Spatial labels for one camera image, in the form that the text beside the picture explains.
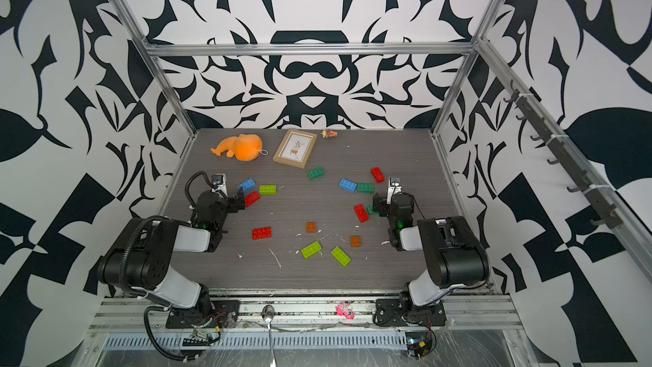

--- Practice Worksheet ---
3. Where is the blue lego brick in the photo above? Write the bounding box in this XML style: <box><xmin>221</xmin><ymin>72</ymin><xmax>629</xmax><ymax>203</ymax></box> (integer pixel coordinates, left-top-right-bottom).
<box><xmin>237</xmin><ymin>178</ymin><xmax>256</xmax><ymax>194</ymax></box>
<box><xmin>339</xmin><ymin>178</ymin><xmax>358</xmax><ymax>193</ymax></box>

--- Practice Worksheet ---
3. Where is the red lego brick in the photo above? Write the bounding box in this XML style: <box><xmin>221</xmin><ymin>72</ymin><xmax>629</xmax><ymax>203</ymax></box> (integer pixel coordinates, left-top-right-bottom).
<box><xmin>353</xmin><ymin>205</ymin><xmax>369</xmax><ymax>224</ymax></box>
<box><xmin>251</xmin><ymin>227</ymin><xmax>272</xmax><ymax>241</ymax></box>
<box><xmin>244</xmin><ymin>191</ymin><xmax>261</xmax><ymax>207</ymax></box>
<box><xmin>371</xmin><ymin>168</ymin><xmax>385</xmax><ymax>184</ymax></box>

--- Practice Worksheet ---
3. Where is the lime lego brick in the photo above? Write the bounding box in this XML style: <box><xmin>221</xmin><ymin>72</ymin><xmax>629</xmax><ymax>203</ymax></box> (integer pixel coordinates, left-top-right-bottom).
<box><xmin>259</xmin><ymin>185</ymin><xmax>277</xmax><ymax>195</ymax></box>
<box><xmin>331</xmin><ymin>246</ymin><xmax>351</xmax><ymax>267</ymax></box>
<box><xmin>301</xmin><ymin>241</ymin><xmax>323</xmax><ymax>259</ymax></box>

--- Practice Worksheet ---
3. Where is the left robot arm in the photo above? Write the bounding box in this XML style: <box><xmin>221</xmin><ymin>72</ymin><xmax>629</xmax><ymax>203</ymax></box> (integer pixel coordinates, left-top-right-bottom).
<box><xmin>97</xmin><ymin>190</ymin><xmax>246</xmax><ymax>321</ymax></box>

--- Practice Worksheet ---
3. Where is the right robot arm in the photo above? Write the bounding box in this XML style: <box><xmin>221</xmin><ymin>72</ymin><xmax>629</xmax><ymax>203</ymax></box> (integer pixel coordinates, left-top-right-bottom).
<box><xmin>373</xmin><ymin>192</ymin><xmax>490</xmax><ymax>309</ymax></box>

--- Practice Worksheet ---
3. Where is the green lego brick right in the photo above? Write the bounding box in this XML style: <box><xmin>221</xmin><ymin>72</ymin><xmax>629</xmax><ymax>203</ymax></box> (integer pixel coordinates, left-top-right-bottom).
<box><xmin>357</xmin><ymin>183</ymin><xmax>375</xmax><ymax>194</ymax></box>

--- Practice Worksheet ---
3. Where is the dark green lego brick centre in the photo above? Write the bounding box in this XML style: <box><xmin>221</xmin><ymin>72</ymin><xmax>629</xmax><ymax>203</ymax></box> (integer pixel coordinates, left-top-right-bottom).
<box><xmin>307</xmin><ymin>167</ymin><xmax>325</xmax><ymax>180</ymax></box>

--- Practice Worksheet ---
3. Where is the orange plush toy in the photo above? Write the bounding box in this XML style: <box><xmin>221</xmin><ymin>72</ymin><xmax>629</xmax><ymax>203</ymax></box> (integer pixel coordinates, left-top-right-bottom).
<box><xmin>211</xmin><ymin>134</ymin><xmax>263</xmax><ymax>161</ymax></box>

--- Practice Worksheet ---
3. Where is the small toy figure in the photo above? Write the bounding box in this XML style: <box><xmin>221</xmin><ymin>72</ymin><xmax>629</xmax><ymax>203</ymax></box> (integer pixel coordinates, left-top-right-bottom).
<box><xmin>321</xmin><ymin>130</ymin><xmax>338</xmax><ymax>139</ymax></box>

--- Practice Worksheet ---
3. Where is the metal spoon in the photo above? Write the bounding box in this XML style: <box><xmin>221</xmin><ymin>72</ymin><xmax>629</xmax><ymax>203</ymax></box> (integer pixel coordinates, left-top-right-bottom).
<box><xmin>261</xmin><ymin>304</ymin><xmax>277</xmax><ymax>367</ymax></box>

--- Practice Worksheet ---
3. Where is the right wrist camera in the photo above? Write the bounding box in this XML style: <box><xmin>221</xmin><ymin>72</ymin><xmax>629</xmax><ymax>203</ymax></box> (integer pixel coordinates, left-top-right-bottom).
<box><xmin>386</xmin><ymin>177</ymin><xmax>402</xmax><ymax>205</ymax></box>

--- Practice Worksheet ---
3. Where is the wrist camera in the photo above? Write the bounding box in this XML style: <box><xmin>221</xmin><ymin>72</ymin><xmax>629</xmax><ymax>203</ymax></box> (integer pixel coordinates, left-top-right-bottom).
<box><xmin>386</xmin><ymin>177</ymin><xmax>402</xmax><ymax>205</ymax></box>
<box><xmin>211</xmin><ymin>173</ymin><xmax>228</xmax><ymax>198</ymax></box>

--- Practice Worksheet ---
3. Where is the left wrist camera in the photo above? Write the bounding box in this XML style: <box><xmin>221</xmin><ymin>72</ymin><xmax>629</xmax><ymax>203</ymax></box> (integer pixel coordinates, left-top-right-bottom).
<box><xmin>211</xmin><ymin>173</ymin><xmax>228</xmax><ymax>198</ymax></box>

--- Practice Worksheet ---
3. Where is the wooden picture frame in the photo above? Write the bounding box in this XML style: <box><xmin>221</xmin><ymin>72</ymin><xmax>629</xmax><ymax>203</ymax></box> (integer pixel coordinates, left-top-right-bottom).
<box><xmin>273</xmin><ymin>129</ymin><xmax>318</xmax><ymax>169</ymax></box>

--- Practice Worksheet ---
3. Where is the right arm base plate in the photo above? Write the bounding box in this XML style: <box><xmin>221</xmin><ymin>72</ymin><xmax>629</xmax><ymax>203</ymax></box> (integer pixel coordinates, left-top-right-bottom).
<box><xmin>373</xmin><ymin>299</ymin><xmax>447</xmax><ymax>327</ymax></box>

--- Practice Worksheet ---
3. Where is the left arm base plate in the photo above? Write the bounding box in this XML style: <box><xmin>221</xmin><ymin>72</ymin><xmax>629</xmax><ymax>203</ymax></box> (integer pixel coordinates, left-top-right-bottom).
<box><xmin>166</xmin><ymin>300</ymin><xmax>241</xmax><ymax>330</ymax></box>

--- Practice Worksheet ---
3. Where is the pink toy on rail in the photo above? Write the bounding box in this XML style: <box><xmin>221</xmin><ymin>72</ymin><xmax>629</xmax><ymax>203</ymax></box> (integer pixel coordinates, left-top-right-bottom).
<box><xmin>336</xmin><ymin>302</ymin><xmax>355</xmax><ymax>320</ymax></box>

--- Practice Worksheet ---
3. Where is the wall hook rack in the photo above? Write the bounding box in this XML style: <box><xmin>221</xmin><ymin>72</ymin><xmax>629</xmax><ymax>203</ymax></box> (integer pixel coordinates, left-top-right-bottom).
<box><xmin>505</xmin><ymin>88</ymin><xmax>623</xmax><ymax>229</ymax></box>

